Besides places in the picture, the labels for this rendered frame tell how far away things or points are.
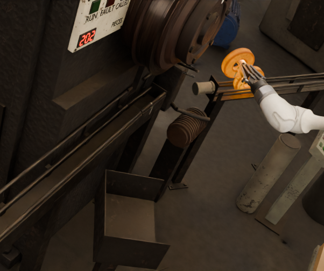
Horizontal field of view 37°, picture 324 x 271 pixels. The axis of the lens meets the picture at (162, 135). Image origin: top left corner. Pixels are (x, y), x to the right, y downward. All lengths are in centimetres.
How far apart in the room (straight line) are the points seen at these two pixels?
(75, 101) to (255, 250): 145
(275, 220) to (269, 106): 95
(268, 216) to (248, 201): 15
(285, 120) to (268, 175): 64
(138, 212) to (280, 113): 73
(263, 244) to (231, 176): 48
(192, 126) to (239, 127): 113
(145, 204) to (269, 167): 102
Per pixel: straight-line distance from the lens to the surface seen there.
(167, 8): 153
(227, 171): 297
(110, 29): 158
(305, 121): 214
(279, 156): 253
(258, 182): 265
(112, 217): 164
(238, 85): 235
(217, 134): 319
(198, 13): 160
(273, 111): 203
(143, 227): 166
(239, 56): 222
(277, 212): 278
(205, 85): 224
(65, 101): 156
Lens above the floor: 185
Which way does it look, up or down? 38 degrees down
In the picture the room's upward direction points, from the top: 25 degrees clockwise
